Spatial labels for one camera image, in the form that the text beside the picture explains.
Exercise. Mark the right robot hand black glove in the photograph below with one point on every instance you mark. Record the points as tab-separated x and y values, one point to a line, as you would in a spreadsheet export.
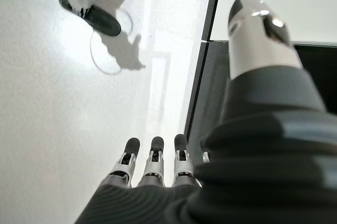
263	155

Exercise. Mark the robot foot with black sole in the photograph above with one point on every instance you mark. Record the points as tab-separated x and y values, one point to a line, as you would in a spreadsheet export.
102	21

